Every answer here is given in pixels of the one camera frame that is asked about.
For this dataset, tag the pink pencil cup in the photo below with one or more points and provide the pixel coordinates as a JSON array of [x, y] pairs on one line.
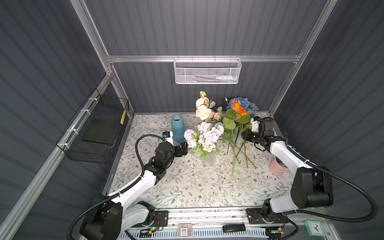
[[277, 168]]

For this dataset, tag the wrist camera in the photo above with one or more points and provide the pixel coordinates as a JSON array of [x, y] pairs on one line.
[[168, 136], [255, 124]]

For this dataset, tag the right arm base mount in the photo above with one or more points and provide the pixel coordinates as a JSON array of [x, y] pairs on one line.
[[258, 215]]

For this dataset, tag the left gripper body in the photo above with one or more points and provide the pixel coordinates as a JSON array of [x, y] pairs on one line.
[[178, 153]]

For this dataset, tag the teal desk clock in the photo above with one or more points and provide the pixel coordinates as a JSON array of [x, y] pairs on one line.
[[314, 229]]

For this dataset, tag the black remote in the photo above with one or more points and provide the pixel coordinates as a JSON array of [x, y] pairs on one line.
[[232, 228]]

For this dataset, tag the black wire basket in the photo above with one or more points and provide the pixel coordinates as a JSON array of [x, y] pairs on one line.
[[103, 107]]

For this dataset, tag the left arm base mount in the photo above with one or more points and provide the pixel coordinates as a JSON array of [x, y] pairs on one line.
[[155, 219]]

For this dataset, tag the orange gerbera flower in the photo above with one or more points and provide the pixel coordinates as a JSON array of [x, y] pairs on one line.
[[238, 120]]

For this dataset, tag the lilac white flower bunch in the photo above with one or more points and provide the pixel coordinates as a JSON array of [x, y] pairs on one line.
[[204, 138]]

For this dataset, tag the white tube in basket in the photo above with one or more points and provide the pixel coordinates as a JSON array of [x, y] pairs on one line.
[[228, 78]]

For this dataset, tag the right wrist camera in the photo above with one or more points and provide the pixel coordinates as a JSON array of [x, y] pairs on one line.
[[255, 124]]

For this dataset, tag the white wire basket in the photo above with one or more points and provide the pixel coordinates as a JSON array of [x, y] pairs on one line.
[[203, 71]]

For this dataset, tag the peach peony stem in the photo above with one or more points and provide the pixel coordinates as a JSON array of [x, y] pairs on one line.
[[207, 110]]

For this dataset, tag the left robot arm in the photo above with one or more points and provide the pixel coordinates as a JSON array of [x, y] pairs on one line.
[[114, 214]]

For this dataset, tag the teal ceramic vase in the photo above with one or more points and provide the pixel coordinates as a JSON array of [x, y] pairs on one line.
[[178, 127]]

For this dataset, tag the yellow marker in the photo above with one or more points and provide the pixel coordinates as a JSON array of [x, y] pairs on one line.
[[123, 117]]

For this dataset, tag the clear glass vase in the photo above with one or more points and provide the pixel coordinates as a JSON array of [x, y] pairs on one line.
[[209, 160]]

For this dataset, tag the blue hydrangea flower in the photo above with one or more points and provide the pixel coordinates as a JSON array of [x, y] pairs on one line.
[[244, 105]]

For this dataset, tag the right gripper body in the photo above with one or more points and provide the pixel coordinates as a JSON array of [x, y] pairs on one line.
[[251, 136]]

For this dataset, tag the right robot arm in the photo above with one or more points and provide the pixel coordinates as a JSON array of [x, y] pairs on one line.
[[311, 188]]

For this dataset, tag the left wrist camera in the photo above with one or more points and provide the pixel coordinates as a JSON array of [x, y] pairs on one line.
[[168, 136]]

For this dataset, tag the black pad in basket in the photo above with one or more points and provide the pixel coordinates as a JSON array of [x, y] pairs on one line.
[[100, 132]]

